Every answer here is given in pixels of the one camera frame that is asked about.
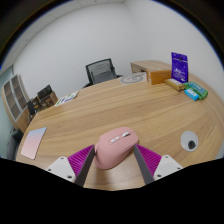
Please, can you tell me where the orange cardboard box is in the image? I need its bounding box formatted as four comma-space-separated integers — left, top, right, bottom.
146, 69, 173, 86

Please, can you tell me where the black mesh office chair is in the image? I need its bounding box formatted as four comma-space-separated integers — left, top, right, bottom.
82, 58, 124, 88

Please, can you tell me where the green box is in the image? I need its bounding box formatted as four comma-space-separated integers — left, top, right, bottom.
183, 81, 209, 100

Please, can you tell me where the white cable grommet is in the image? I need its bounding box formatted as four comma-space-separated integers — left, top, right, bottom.
180, 130, 199, 153

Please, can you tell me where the purple packet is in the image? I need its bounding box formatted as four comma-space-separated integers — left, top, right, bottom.
171, 51, 189, 84

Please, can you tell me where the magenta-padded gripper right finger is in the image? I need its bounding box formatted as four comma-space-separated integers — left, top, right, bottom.
133, 144, 184, 185

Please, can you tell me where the pink computer mouse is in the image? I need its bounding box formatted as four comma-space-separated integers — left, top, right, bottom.
94, 126, 139, 170

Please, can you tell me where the white sheet with grey print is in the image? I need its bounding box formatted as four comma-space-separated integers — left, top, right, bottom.
119, 72, 148, 86

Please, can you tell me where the wide brown cardboard box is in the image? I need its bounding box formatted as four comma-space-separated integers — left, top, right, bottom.
35, 92, 59, 111

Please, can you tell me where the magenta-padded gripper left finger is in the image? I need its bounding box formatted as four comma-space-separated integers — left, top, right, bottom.
45, 144, 96, 187

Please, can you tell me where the wooden shelf cabinet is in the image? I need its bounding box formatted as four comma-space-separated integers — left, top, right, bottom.
1, 73, 32, 133

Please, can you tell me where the pink and blue mouse pad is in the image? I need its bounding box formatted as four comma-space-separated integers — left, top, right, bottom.
20, 126, 48, 160

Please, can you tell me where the black cardboard box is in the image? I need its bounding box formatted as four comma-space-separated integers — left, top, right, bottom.
36, 84, 53, 100

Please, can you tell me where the wooden side desk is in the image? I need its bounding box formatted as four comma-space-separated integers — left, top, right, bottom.
130, 60, 173, 75

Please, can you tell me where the small blue box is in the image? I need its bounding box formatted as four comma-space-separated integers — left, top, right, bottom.
183, 88, 200, 102

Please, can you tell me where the tan flat box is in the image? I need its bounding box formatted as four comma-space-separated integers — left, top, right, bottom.
163, 78, 186, 92

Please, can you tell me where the leaflet with green blue print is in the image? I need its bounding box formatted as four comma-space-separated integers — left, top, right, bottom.
54, 90, 80, 107

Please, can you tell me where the black leather sofa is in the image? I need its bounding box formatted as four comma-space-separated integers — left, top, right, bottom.
5, 128, 24, 160

